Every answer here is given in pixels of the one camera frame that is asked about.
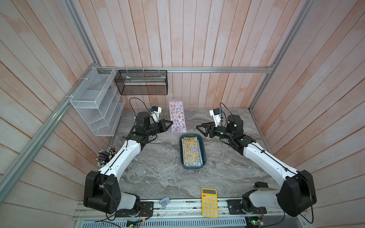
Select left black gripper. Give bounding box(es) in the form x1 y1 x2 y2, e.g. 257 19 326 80
145 119 174 136

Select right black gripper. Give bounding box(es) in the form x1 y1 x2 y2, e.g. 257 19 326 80
197 122 235 143

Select teal storage tray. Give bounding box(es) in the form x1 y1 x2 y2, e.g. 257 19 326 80
179 134 207 170

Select pink sticker sheet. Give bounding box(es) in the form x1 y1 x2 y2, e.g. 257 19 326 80
169 100 187 133

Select yellow green sticker sheet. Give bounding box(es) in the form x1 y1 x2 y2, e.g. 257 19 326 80
182 137 203 167

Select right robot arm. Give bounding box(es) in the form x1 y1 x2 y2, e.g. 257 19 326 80
196 114 317 217

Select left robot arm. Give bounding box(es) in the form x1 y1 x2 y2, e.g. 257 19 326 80
83 106 173 216

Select black mesh basket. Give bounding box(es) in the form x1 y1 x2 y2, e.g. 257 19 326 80
114 69 168 96

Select pencil holder with pencils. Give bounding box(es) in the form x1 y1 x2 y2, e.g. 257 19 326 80
96 146 117 167

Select yellow calculator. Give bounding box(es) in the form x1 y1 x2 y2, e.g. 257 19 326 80
201 188 219 219

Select blue stapler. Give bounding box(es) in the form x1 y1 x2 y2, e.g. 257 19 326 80
159 197 170 209

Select green circuit board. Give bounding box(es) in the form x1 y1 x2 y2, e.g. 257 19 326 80
245 217 264 228

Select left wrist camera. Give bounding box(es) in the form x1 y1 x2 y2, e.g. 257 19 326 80
149 106 162 122

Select aluminium wall rail back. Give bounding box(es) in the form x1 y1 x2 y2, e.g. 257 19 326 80
114 66 273 74

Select aluminium wall rail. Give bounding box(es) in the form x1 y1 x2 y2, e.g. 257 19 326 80
114 66 273 74
1 62 99 204

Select white wire mesh shelf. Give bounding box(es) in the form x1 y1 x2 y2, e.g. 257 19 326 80
70 67 125 137

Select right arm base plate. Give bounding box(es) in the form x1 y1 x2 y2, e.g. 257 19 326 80
227 199 267 215

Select aluminium front rail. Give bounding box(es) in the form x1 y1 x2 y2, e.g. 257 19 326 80
72 196 309 220

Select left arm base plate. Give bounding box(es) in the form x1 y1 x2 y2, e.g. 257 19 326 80
116 201 154 218

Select white vented cable duct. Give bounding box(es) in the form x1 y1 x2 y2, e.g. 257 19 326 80
75 217 247 228

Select aluminium wall rail left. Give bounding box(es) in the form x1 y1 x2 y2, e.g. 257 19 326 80
1 62 99 204

